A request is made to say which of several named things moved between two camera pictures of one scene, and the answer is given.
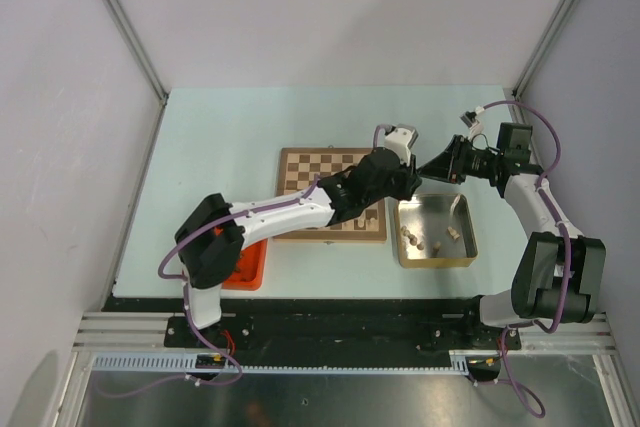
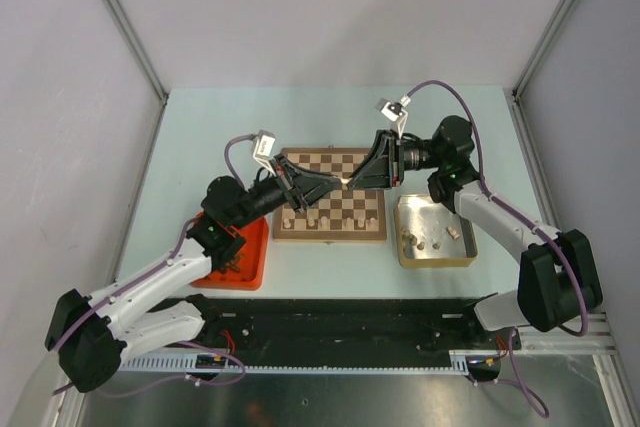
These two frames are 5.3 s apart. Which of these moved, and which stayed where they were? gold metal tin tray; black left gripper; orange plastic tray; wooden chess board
Moved: black left gripper
Stayed: orange plastic tray; gold metal tin tray; wooden chess board
